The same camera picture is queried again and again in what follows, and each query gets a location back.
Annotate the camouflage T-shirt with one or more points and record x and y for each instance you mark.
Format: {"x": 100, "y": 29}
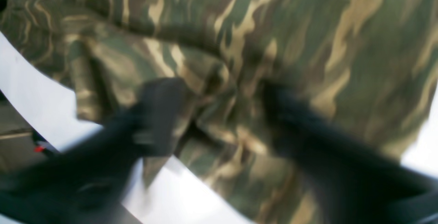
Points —
{"x": 367, "y": 66}

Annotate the red small tool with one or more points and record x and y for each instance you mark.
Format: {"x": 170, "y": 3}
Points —
{"x": 40, "y": 149}

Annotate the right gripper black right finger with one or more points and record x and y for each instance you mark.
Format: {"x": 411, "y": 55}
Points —
{"x": 352, "y": 183}

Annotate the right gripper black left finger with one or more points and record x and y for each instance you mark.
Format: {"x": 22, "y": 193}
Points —
{"x": 85, "y": 184}

